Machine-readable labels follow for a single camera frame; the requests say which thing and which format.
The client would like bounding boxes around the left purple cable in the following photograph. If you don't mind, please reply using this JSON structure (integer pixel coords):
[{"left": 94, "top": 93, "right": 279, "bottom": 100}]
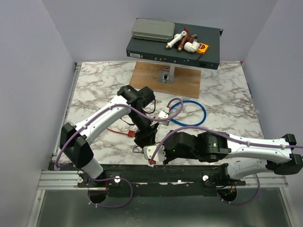
[{"left": 54, "top": 97, "right": 184, "bottom": 209}]

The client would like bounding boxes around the brass padlock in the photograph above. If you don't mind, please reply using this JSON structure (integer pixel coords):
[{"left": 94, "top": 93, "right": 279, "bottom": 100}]
[{"left": 132, "top": 146, "right": 142, "bottom": 153}]

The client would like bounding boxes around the red cable padlock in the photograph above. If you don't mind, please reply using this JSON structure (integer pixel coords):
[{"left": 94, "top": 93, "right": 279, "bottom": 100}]
[{"left": 107, "top": 128, "right": 135, "bottom": 138}]

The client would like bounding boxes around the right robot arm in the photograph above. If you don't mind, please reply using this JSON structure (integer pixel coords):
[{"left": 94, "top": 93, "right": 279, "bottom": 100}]
[{"left": 163, "top": 132, "right": 303, "bottom": 185}]

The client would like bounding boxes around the black mounting base plate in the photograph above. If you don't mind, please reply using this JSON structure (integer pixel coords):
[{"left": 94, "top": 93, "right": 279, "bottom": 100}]
[{"left": 47, "top": 163, "right": 247, "bottom": 198}]

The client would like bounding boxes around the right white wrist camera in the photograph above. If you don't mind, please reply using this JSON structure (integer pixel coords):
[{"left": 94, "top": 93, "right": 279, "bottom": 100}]
[{"left": 143, "top": 144, "right": 168, "bottom": 167}]

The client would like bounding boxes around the white pvc elbow fitting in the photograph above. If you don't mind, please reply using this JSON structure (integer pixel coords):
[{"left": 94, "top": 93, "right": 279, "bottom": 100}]
[{"left": 184, "top": 41, "right": 200, "bottom": 52}]

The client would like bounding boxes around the metal bracket with lock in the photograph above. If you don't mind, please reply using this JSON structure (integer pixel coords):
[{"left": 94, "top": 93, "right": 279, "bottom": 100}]
[{"left": 158, "top": 68, "right": 174, "bottom": 84}]

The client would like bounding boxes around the grey plastic tool case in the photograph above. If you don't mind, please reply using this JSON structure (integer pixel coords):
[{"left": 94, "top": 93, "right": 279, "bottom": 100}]
[{"left": 132, "top": 18, "right": 175, "bottom": 42}]

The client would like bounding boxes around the wooden base board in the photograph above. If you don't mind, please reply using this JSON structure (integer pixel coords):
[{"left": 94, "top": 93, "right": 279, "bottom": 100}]
[{"left": 129, "top": 61, "right": 201, "bottom": 98}]

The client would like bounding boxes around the yellow tape measure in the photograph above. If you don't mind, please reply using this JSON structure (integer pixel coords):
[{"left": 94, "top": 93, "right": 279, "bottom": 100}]
[{"left": 196, "top": 43, "right": 209, "bottom": 55}]

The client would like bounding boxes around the blue cable lock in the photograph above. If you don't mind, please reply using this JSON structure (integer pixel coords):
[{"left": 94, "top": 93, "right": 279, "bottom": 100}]
[{"left": 170, "top": 100, "right": 207, "bottom": 127}]

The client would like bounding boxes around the brown pipe fitting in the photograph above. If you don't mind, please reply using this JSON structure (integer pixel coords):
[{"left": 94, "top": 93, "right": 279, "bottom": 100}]
[{"left": 178, "top": 27, "right": 196, "bottom": 52}]

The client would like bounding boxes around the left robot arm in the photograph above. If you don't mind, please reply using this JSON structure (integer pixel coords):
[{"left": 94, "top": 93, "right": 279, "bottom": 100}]
[{"left": 60, "top": 85, "right": 158, "bottom": 187}]

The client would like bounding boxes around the white pvc pipe fitting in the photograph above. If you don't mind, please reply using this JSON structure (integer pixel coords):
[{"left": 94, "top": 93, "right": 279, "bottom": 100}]
[{"left": 166, "top": 30, "right": 187, "bottom": 49}]

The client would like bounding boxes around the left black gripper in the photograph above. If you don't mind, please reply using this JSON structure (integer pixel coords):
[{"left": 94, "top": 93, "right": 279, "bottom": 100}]
[{"left": 128, "top": 109, "right": 160, "bottom": 148}]

